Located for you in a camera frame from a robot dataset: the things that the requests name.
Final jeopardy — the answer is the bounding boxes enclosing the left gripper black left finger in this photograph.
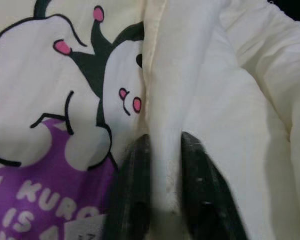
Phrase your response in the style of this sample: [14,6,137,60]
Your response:
[103,133,154,240]

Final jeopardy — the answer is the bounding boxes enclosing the cream cartoon print quilt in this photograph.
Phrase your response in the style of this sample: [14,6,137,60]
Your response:
[0,0,300,240]

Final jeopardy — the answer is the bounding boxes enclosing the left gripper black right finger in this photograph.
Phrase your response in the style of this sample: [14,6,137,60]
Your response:
[181,131,250,240]

